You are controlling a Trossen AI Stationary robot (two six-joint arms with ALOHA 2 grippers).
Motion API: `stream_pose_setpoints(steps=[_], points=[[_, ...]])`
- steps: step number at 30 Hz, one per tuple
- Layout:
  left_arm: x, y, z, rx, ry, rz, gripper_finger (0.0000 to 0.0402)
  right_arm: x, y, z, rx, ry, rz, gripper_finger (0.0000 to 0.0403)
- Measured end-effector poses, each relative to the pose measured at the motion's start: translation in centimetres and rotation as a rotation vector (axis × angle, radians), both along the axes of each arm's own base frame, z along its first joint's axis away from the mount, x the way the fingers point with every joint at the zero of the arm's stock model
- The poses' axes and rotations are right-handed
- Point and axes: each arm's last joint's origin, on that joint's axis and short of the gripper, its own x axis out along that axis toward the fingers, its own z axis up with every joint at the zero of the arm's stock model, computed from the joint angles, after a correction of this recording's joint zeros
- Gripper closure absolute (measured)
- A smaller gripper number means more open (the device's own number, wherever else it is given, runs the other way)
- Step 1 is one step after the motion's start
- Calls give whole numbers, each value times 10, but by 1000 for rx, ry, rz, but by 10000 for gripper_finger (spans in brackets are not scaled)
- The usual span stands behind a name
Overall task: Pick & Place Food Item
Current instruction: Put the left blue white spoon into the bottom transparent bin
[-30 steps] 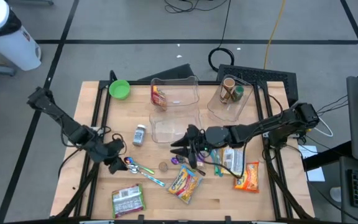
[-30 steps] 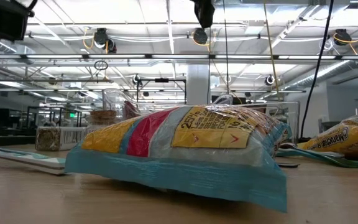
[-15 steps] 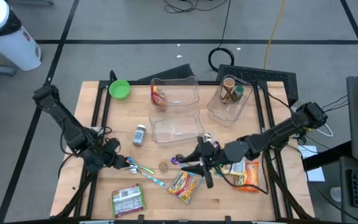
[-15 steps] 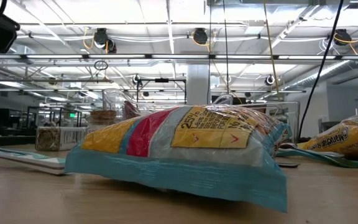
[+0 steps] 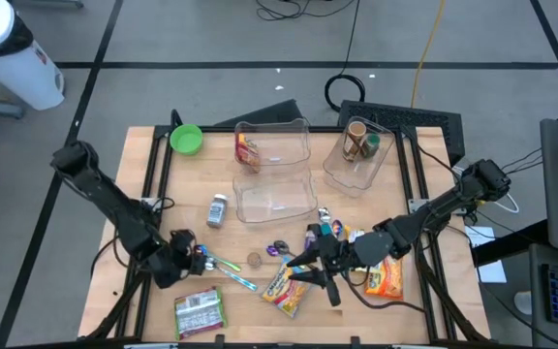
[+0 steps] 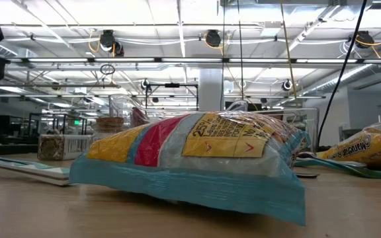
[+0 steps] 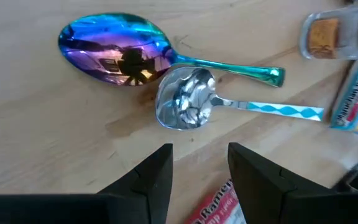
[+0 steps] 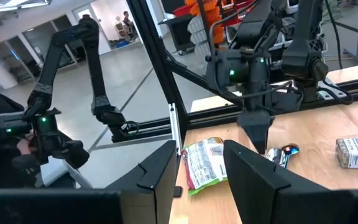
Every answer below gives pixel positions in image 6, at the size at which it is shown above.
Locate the plain silver spoon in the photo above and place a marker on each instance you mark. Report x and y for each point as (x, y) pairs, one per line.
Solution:
(336, 162)

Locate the yellow Maruchan ramen pack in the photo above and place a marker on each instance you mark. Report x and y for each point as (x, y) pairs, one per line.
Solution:
(359, 145)

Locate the small black ceiling reel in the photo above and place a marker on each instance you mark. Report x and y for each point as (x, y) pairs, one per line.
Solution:
(287, 85)
(145, 84)

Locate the green lit sign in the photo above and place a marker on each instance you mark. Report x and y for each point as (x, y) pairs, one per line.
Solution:
(77, 122)

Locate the silver corrugated ventilation duct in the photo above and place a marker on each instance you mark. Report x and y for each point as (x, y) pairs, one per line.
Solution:
(10, 51)

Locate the blue-edged Maruchan ramen pack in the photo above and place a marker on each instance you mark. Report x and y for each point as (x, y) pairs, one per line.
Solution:
(190, 185)

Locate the white building column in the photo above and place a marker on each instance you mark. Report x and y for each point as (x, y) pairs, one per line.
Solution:
(210, 89)

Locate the long silver ventilation duct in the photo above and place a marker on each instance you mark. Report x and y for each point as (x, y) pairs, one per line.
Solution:
(359, 74)

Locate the long ceiling light rail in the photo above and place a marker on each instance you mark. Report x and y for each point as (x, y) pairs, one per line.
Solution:
(58, 60)

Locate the black metal frame stand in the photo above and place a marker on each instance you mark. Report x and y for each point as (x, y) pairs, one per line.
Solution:
(172, 85)

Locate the clear plastic bin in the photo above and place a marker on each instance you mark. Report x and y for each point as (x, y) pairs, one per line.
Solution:
(309, 129)
(121, 109)

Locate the grey-lid barcode spice bottle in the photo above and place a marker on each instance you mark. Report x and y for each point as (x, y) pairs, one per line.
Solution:
(65, 147)

